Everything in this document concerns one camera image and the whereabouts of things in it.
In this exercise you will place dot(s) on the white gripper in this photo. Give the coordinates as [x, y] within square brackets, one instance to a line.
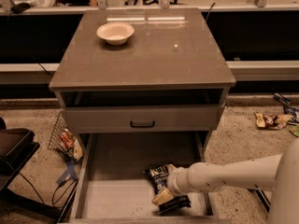
[176, 182]

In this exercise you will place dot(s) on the blue Kettle chip bag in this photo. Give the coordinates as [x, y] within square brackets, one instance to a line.
[158, 179]

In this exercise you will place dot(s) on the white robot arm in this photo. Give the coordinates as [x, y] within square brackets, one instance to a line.
[278, 174]

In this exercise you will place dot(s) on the open grey middle drawer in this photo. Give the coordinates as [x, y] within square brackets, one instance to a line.
[113, 189]

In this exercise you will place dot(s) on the closed grey top drawer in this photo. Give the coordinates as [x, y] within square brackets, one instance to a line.
[117, 120]

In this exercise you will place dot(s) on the grey drawer cabinet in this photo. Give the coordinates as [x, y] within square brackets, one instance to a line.
[172, 59]

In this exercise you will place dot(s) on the black metal leg right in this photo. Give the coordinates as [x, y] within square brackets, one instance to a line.
[262, 197]

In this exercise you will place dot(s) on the crumpled snack wrappers on floor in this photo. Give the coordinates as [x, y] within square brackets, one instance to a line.
[272, 122]

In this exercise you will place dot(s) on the green snack packet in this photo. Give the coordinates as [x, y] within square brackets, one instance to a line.
[294, 130]

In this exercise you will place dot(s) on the blue snack packet on floor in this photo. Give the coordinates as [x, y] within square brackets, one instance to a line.
[292, 111]

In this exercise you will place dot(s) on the dark snack bar on floor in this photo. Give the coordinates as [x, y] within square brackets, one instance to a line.
[280, 98]

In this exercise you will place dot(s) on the white paper bowl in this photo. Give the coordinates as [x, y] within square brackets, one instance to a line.
[115, 33]

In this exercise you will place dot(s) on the black drawer handle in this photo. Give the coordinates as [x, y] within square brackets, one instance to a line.
[142, 124]

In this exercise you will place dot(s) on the wire mesh basket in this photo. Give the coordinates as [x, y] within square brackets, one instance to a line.
[74, 153]

